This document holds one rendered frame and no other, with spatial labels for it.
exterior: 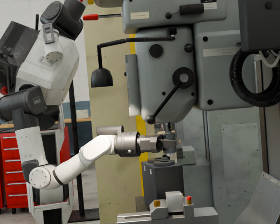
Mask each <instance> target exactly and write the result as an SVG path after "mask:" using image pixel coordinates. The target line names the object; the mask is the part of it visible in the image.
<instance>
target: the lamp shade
mask: <svg viewBox="0 0 280 224"><path fill-rule="evenodd" d="M108 86H113V78H112V75H111V73H110V71H109V70H107V69H106V68H98V69H96V70H94V71H93V72H92V76H91V88H97V87H108Z"/></svg>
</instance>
